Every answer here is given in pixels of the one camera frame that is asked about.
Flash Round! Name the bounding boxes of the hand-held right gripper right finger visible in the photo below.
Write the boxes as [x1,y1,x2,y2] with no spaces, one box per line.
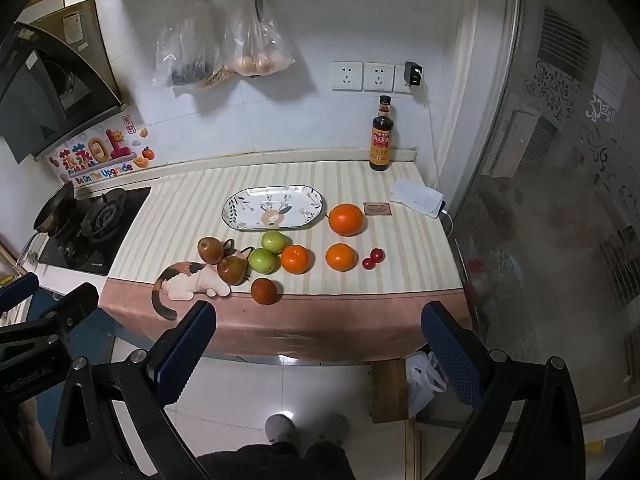
[421,301,586,480]

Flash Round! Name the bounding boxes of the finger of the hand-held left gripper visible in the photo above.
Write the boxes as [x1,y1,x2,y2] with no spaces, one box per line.
[37,282,100,333]
[0,272,40,314]

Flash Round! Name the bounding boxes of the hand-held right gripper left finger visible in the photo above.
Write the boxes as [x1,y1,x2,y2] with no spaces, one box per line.
[50,300,217,480]

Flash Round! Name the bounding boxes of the dark red round fruit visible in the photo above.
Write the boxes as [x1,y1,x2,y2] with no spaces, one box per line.
[250,278,278,306]

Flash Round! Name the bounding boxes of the green apple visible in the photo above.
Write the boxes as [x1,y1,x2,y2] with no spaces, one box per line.
[261,231,288,254]
[248,248,278,274]

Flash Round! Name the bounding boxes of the small orange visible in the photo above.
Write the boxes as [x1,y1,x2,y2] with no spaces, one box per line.
[325,243,359,272]
[280,244,315,275]

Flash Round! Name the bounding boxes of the large orange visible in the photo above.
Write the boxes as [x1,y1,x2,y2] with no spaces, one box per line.
[328,203,364,237]

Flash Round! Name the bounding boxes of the floral ceramic plate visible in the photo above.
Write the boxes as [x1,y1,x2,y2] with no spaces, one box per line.
[221,184,328,232]

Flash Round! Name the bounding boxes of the white plastic bag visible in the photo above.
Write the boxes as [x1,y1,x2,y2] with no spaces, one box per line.
[404,351,449,419]

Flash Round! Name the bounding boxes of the wooden stool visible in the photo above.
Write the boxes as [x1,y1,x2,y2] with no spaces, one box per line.
[369,359,426,423]

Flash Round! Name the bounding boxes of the gas stove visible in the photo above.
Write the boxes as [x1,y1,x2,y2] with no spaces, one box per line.
[37,186,152,277]

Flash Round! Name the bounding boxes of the black frying pan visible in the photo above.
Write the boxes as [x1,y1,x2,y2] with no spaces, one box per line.
[20,181,79,261]

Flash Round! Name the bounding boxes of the grey slipper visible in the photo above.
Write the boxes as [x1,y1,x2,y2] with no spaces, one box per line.
[315,412,351,445]
[264,413,299,445]

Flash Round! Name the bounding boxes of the striped cat-print tablecloth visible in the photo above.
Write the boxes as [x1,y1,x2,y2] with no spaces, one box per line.
[97,159,473,363]

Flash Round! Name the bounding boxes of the white folded cloth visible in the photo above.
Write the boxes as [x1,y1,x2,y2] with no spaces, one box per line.
[390,177,445,219]

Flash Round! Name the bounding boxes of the range hood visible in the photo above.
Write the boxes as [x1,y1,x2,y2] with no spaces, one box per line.
[0,22,128,165]

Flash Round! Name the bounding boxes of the dark soy sauce bottle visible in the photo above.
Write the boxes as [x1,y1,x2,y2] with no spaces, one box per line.
[369,95,394,171]

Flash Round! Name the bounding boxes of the plastic bag with dark contents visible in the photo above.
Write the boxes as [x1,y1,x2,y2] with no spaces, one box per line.
[152,0,223,88]

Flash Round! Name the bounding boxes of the plastic bag with eggs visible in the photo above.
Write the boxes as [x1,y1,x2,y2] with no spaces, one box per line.
[202,0,296,88]

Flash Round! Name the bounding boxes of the colourful wall sticker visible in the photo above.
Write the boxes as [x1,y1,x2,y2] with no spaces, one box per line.
[46,114,155,187]

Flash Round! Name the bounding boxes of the white charger cable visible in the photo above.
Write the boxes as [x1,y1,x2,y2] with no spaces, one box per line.
[421,84,454,237]

